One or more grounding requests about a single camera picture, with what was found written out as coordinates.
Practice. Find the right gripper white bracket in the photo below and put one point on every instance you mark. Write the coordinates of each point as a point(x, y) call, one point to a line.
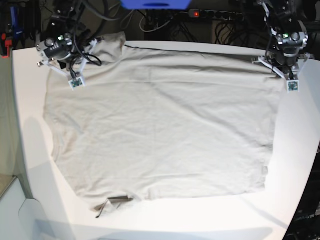
point(61, 55)

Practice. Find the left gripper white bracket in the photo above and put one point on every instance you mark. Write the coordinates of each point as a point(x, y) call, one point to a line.
point(289, 68)

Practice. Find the beige t-shirt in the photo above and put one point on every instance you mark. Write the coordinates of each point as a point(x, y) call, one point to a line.
point(156, 124)

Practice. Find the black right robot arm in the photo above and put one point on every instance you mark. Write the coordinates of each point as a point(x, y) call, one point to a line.
point(66, 21)

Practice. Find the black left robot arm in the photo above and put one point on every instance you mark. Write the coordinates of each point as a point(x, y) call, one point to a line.
point(288, 38)

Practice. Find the red black tool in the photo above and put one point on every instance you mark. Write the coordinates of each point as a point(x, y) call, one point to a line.
point(5, 45)

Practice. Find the blue plastic box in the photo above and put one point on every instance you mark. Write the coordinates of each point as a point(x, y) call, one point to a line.
point(155, 4)

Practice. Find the black power strip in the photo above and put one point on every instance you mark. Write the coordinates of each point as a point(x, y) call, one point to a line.
point(215, 15)

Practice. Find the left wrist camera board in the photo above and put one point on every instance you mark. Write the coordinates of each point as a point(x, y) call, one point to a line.
point(293, 86)

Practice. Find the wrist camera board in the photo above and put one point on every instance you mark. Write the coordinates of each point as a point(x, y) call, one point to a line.
point(76, 82)
point(293, 86)

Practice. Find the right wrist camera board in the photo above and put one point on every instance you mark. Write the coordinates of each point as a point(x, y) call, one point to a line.
point(76, 82)

